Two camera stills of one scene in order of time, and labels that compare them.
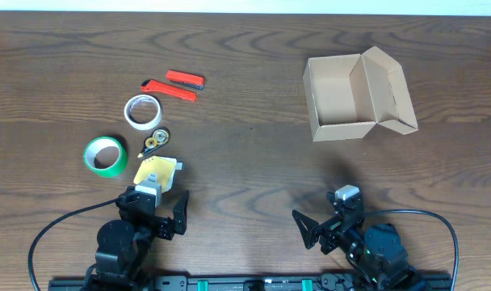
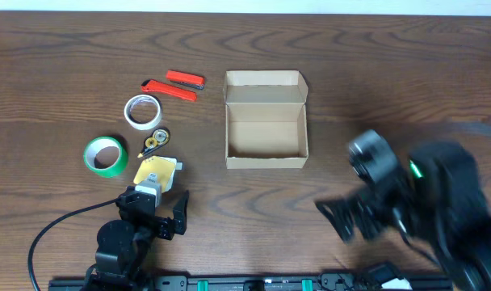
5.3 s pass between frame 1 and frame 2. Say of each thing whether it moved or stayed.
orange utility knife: stayed
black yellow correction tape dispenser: stayed
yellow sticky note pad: stayed
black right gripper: moved
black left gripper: stayed
